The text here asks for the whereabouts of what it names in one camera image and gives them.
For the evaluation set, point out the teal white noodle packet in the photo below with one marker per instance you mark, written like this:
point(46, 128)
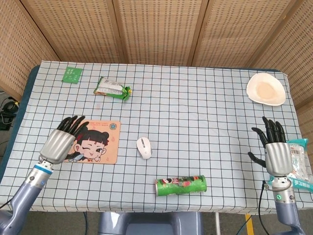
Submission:
point(302, 161)

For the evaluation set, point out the white table leg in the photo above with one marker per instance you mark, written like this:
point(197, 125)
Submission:
point(217, 224)

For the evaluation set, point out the flat green sachet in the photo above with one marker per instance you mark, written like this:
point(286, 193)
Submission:
point(71, 74)

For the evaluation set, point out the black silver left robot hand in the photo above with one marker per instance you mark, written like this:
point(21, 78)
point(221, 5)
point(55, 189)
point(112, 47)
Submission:
point(57, 144)

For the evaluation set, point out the woven wooden folding screen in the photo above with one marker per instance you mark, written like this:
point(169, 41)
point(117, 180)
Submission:
point(156, 29)

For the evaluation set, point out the checkered light blue tablecloth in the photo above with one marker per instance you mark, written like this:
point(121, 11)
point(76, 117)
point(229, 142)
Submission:
point(195, 117)

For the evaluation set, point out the cartoon girl mouse pad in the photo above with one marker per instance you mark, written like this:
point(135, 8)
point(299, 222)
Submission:
point(105, 147)

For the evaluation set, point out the crumpled green snack bag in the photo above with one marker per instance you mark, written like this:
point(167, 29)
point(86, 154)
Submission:
point(108, 88)

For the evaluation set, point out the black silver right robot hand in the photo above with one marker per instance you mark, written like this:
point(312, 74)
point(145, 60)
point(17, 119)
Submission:
point(278, 156)

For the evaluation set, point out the white computer mouse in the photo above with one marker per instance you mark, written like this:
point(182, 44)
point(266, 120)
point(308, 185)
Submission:
point(144, 148)

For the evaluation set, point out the white paper bowl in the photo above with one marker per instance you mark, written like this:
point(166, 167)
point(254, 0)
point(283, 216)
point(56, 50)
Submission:
point(266, 89)

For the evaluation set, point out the green chip can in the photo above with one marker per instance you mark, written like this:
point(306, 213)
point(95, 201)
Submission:
point(181, 186)

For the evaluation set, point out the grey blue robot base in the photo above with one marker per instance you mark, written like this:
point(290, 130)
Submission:
point(146, 224)

